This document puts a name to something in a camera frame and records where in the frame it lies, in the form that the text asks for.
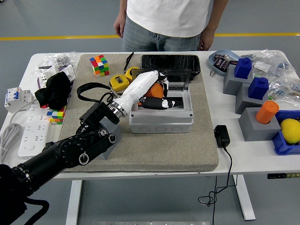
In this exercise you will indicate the person's right hand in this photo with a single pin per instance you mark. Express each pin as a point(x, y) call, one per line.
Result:
point(119, 27)

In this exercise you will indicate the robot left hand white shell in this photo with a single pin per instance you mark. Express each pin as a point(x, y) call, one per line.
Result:
point(140, 86)

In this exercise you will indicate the person's left hand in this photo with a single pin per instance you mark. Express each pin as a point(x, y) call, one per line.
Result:
point(207, 38)

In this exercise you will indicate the smoked transparent box lid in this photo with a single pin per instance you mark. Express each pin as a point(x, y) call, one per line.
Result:
point(180, 79)

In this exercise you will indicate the person's left forearm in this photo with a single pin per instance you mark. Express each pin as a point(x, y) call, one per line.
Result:
point(218, 14)

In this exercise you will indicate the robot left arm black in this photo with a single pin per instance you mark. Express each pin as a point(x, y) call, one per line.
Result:
point(58, 152)

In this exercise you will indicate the person's right forearm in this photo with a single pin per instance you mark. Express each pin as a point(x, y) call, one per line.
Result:
point(123, 9)

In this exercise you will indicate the grey plastic electrical box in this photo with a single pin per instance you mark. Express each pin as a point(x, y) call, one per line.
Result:
point(161, 124)

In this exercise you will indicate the yellow tape measure round label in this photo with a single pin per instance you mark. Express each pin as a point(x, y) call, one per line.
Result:
point(128, 74)

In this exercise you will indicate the yellow tape measure square label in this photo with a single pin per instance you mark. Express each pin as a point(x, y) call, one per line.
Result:
point(118, 80)

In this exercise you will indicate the dark purple snack packet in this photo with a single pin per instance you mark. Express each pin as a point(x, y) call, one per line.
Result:
point(225, 65)
point(216, 59)

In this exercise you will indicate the light blue dish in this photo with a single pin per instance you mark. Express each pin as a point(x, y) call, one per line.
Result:
point(213, 65)

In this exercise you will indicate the black plastic tray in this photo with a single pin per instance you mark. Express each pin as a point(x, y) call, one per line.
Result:
point(171, 62)

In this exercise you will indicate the multicolour puzzle cube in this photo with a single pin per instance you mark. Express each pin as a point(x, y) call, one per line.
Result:
point(99, 65)
point(56, 116)

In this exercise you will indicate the person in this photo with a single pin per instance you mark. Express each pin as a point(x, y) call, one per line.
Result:
point(168, 16)

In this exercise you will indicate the blue plastic block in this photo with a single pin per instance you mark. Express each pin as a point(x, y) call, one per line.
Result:
point(242, 69)
point(257, 89)

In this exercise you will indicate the grey holder block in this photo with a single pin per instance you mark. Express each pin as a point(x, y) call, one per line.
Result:
point(255, 131)
point(232, 84)
point(243, 103)
point(110, 152)

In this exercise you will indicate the grey-brown fabric mat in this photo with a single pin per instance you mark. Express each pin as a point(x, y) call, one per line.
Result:
point(152, 152)

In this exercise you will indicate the clear bag of small parts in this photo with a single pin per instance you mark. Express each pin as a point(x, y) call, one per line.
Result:
point(54, 58)

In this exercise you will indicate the clear bag white label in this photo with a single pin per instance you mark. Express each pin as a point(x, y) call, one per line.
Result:
point(276, 63)

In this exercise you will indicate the black cloth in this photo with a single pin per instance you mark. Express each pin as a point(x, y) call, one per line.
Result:
point(54, 90)

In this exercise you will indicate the clear bag of components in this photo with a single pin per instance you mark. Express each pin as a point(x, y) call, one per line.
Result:
point(286, 87)

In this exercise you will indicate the black power adapter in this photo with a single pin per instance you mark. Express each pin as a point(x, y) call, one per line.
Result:
point(222, 137)

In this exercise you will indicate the white power strip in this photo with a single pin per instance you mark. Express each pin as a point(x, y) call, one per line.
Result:
point(35, 129)

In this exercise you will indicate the yellow lemon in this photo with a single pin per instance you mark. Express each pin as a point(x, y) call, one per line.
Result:
point(291, 131)

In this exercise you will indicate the white circuit breaker blue switches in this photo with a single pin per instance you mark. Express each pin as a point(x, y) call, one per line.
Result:
point(14, 96)

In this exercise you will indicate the white table leg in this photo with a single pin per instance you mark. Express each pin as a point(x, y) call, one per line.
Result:
point(245, 199)
point(73, 201)

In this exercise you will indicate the blue plastic bin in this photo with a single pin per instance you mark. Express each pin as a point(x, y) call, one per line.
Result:
point(283, 147)

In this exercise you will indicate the black table control panel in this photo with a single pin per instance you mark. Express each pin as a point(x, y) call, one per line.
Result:
point(281, 176)

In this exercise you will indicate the white electrical switch module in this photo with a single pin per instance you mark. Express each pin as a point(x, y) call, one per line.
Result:
point(69, 71)

